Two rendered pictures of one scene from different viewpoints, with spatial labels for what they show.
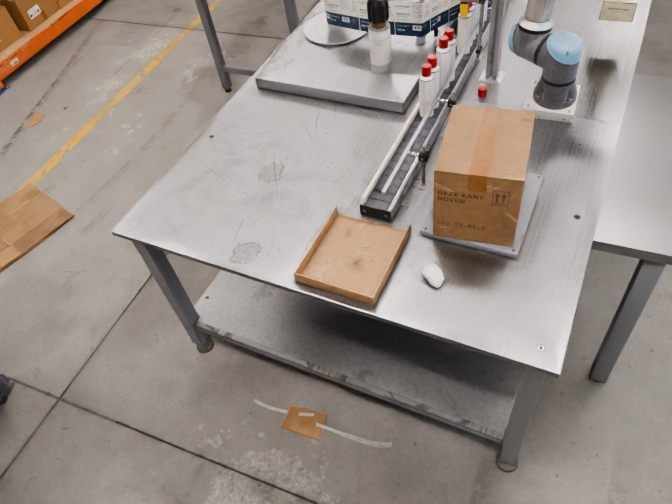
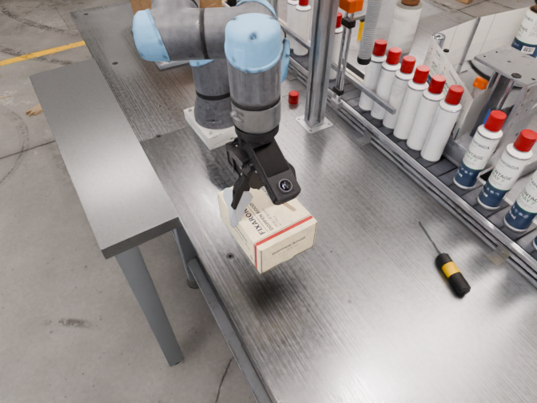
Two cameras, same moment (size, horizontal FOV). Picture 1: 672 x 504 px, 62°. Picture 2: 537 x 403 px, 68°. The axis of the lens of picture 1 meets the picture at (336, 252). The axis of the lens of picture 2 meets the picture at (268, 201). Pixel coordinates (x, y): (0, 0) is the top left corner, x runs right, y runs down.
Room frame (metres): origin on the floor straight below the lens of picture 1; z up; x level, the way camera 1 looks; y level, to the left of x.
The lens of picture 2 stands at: (2.25, -1.72, 1.58)
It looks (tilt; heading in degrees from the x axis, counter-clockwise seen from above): 48 degrees down; 117
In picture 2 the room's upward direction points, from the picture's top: straight up
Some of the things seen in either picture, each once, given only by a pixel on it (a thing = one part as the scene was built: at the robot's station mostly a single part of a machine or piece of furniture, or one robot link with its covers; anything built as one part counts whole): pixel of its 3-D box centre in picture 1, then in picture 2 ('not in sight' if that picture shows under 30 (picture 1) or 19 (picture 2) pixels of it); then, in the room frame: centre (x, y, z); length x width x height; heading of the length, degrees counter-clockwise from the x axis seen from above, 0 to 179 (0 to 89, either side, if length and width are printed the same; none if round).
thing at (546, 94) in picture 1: (556, 85); (217, 100); (1.66, -0.89, 0.92); 0.15 x 0.15 x 0.10
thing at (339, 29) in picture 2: (448, 55); (332, 46); (1.88, -0.56, 0.98); 0.05 x 0.05 x 0.20
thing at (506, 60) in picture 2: not in sight; (515, 64); (2.36, -0.75, 1.14); 0.14 x 0.11 x 0.01; 147
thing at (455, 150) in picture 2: not in sight; (489, 114); (2.36, -0.76, 1.01); 0.14 x 0.13 x 0.26; 147
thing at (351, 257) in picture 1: (353, 252); not in sight; (1.12, -0.05, 0.85); 0.30 x 0.26 x 0.04; 147
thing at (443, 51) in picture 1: (443, 63); not in sight; (1.84, -0.52, 0.98); 0.05 x 0.05 x 0.20
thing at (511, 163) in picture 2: not in sight; (507, 170); (2.43, -0.91, 0.98); 0.05 x 0.05 x 0.20
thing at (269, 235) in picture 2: (619, 1); (265, 219); (2.02, -1.28, 0.99); 0.16 x 0.12 x 0.07; 149
